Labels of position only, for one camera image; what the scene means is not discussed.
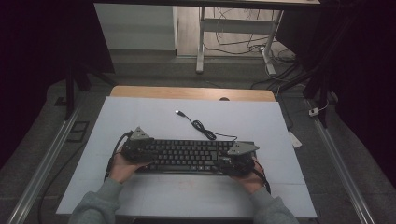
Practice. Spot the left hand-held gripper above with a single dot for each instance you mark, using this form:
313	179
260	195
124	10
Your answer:
137	149

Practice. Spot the pale grey cabinet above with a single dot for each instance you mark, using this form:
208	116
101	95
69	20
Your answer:
134	28

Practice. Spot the black floor plate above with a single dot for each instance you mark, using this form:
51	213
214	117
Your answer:
77	131

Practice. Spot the dark curtain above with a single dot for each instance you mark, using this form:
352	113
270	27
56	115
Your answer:
361	62
37	56

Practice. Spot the white desk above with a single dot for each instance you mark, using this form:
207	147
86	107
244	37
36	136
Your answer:
200	46

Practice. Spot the black metal stand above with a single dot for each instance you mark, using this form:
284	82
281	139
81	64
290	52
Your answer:
70	93
322	93

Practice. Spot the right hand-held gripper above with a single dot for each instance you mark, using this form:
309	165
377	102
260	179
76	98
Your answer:
238	161

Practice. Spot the small white box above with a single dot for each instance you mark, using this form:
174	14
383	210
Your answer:
313	112

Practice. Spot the person's left hand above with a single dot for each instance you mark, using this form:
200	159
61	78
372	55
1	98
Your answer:
123	169

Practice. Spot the black computer keyboard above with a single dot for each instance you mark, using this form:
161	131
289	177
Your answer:
186	154

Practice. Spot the aluminium floor rail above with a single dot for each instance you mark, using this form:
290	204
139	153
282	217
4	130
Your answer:
43	169
339	161

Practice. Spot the white paper slip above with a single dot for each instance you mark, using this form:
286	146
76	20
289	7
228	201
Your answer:
294	140

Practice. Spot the person's right hand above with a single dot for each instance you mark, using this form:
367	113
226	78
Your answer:
250	183

